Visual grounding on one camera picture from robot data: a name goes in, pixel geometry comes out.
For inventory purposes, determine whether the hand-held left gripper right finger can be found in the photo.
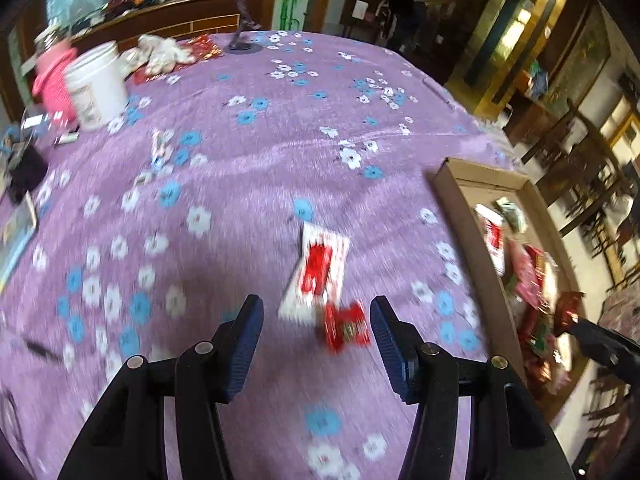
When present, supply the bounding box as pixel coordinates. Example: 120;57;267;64
369;295;576;480

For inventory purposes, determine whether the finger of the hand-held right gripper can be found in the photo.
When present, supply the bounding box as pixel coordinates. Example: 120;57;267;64
570;319;640;386

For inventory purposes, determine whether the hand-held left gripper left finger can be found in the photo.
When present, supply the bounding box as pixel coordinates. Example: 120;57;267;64
57;294;266;480

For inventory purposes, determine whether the small red snack packet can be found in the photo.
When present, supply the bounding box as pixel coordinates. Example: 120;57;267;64
320;300;372;353

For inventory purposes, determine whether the pile of mixed snacks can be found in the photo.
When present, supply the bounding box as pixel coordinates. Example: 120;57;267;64
502;240;586;396

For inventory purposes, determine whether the white red green-trimmed packet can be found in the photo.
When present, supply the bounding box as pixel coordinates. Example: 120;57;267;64
277;222;351;326

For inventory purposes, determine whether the shallow cardboard box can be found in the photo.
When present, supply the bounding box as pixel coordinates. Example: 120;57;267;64
432;156;608;423

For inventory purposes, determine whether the white red serrated snack packet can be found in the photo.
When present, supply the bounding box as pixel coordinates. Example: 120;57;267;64
475;204;507;276

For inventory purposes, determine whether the grey green snack packet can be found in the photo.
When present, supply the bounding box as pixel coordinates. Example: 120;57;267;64
495;197;528;233

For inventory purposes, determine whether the wooden chair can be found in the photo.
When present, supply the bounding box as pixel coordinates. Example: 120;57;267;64
560;175;640;281
520;97;631;211

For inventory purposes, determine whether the black ballpoint pen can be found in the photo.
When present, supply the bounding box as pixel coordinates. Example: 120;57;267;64
22;339;63;363

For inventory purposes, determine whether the blue white candy wrapper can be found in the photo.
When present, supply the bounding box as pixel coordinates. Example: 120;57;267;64
150;129;175;168

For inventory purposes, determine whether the purple floral tablecloth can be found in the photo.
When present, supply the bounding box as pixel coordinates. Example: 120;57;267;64
0;30;531;480

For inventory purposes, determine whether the black box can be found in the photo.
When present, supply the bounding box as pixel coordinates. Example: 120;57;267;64
7;147;49;203

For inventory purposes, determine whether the white plastic bucket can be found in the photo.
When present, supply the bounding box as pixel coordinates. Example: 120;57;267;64
65;41;130;132

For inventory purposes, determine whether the red gold paper packet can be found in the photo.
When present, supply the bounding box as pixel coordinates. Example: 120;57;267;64
185;34;223;63

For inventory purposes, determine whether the white cotton gloves bundle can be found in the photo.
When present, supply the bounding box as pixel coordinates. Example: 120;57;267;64
122;34;196;73

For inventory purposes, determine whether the clear plastic cup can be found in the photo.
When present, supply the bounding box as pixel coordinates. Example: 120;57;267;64
20;109;51;131

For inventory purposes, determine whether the gold framed glass cabinet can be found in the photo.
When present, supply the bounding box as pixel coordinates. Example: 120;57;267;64
447;0;596;116

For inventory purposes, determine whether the jar in pink knit cover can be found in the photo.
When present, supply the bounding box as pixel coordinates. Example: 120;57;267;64
31;30;78;123

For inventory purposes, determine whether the wooden sideboard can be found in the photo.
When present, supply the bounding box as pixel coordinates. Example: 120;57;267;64
65;0;268;41

